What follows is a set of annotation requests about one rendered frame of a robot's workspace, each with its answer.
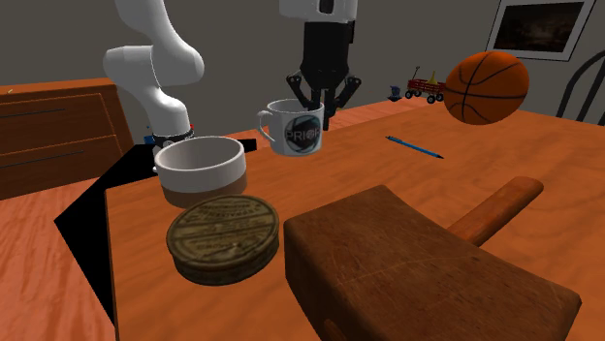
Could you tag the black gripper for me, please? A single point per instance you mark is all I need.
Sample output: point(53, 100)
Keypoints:
point(326, 52)

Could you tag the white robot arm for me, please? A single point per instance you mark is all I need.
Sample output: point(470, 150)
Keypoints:
point(163, 101)

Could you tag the white mug with round print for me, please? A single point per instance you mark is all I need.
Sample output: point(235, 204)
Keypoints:
point(298, 127)

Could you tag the small blue figure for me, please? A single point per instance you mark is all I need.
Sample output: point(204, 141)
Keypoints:
point(394, 93)

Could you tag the red toy wagon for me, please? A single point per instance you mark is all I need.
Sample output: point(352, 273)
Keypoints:
point(425, 88)

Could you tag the blue pen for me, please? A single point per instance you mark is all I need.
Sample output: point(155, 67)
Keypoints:
point(413, 147)

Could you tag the white bowl with brown base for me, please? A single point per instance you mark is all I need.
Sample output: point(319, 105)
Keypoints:
point(201, 177)

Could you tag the orange basketball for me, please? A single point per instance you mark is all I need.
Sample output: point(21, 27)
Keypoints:
point(487, 87)

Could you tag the round brass tin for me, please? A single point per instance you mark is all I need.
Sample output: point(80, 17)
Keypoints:
point(222, 241)

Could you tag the brown wooden mallet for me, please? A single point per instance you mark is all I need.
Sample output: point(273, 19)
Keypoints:
point(401, 274)

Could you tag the black chair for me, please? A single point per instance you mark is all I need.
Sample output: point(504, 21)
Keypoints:
point(574, 80)

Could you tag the black robot stand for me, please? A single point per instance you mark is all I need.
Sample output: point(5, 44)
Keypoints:
point(87, 212)

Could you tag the brown wooden chest of drawers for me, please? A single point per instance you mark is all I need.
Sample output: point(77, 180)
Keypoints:
point(52, 137)

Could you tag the framed dark wall picture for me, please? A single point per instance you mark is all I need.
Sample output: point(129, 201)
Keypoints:
point(539, 26)

